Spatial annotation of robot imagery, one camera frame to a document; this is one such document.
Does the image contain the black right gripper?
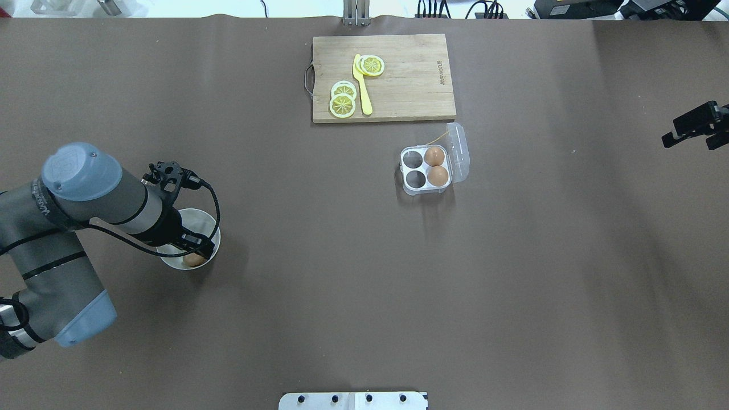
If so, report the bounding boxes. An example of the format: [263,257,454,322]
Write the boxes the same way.
[662,101,729,150]

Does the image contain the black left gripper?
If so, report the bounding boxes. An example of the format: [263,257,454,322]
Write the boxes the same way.
[149,207,216,259]

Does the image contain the brown egg from bowl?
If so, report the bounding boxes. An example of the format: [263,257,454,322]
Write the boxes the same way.
[182,253,208,268]

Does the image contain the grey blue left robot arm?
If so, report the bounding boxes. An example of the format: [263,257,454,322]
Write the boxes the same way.
[1,142,220,361]

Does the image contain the clear plastic egg box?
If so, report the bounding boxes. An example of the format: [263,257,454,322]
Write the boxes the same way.
[399,122,471,196]

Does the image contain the brown egg near in box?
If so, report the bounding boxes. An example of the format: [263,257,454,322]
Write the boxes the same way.
[427,166,450,187]

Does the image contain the brown egg in box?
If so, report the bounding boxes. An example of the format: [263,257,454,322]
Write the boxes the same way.
[427,166,450,187]
[424,146,445,167]

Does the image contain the brown egg far in box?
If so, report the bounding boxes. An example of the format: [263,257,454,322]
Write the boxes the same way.
[424,146,445,167]

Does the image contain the white bowl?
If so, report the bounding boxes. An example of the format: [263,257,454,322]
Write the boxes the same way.
[156,208,222,270]

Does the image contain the lower lemon slice of pair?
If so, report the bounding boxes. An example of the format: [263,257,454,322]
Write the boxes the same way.
[329,93,357,118]

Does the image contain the lemon slice of pair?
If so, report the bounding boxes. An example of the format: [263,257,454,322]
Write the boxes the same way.
[330,80,358,99]
[329,93,357,118]

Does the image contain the upper lemon slice of pair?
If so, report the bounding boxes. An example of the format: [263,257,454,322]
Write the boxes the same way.
[330,80,358,99]

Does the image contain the yellow plastic knife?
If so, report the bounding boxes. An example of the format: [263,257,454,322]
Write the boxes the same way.
[352,54,373,116]

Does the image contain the lemon slice by knife tip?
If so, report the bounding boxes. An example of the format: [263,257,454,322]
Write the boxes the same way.
[355,55,385,77]

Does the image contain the wooden cutting board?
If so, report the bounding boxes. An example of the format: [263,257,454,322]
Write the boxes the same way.
[312,34,456,124]

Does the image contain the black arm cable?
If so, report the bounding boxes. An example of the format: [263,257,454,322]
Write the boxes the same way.
[85,179,222,260]

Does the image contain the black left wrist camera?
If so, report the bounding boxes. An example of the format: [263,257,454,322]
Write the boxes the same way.
[142,161,204,195]

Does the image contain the white camera stand base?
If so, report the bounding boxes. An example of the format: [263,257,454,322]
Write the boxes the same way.
[278,391,429,409]

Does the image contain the aluminium frame post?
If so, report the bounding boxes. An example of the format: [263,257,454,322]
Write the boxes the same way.
[343,0,371,27]

